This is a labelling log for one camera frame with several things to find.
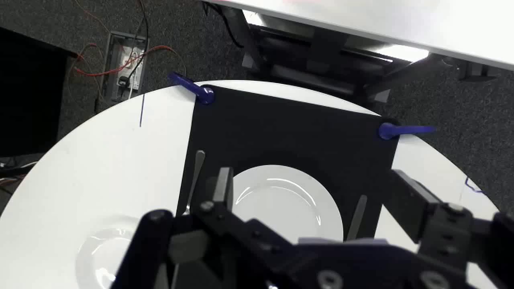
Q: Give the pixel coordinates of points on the round white pedestal table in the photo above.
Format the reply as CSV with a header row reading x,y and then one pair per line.
x,y
106,160

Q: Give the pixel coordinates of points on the white robot mounting table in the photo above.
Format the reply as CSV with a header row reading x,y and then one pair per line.
x,y
374,21

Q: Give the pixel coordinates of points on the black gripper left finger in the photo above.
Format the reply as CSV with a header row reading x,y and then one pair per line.
x,y
221,189

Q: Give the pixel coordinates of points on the black floor case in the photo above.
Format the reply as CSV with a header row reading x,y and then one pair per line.
x,y
26,90

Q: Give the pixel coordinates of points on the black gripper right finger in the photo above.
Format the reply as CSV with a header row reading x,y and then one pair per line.
x,y
409,202

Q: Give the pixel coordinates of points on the blue plastic clamp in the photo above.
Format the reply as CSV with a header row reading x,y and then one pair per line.
x,y
401,130
193,88

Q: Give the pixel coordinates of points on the white round plate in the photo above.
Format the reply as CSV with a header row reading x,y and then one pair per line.
x,y
98,250
289,197

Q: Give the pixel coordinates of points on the silver knife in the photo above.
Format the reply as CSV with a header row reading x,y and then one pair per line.
x,y
356,217

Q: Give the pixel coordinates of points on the black placemat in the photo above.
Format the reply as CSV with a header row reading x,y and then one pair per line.
x,y
278,128

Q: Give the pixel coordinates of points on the grey floor outlet box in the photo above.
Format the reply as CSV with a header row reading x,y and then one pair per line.
x,y
122,66

